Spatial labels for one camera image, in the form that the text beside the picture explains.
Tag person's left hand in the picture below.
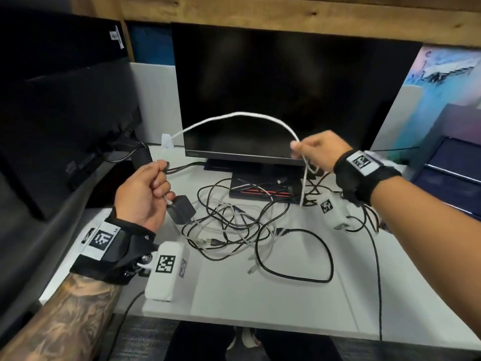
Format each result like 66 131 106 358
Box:
114 159 176 233

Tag person's right hand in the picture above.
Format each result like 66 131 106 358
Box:
291 130 354 173

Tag black charger plug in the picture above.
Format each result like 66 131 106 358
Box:
166 195 197 225

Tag white cable with black charger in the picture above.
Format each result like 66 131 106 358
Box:
157 111 320 207

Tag small black cable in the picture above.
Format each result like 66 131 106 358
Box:
255 227 335 284

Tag navy blue drawer unit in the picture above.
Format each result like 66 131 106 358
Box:
411 103 481 222

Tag person's right forearm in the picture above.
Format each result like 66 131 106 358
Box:
370 176 481 337

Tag person's left forearm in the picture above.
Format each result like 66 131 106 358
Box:
0 272 125 361

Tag person's black trousers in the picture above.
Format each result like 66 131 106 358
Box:
174 321 341 361

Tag black computer monitor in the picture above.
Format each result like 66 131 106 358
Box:
171 22 423 168

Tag white partition panel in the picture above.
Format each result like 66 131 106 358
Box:
370 86 406 154
129 62 185 147

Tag white sneaker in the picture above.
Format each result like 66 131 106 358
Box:
226 326 263 351

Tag black panel with white sticker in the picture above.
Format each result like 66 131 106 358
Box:
0 11 130 85

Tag black right wrist strap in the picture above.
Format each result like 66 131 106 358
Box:
333 148 403 207

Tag black wrist strap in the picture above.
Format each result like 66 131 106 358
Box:
333 148 403 207
69 208 160 286

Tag black monitor power cable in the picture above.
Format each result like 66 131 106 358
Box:
100 140 148 164

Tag black left wrist strap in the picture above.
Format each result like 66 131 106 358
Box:
69 208 160 286

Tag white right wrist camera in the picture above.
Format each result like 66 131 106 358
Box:
317 197 361 232

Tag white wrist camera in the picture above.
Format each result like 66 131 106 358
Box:
317 197 361 232
144 240 190 303

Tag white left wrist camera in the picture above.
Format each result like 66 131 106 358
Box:
144 240 190 303

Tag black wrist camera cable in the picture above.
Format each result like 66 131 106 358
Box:
345 205 384 341
107 291 145 361

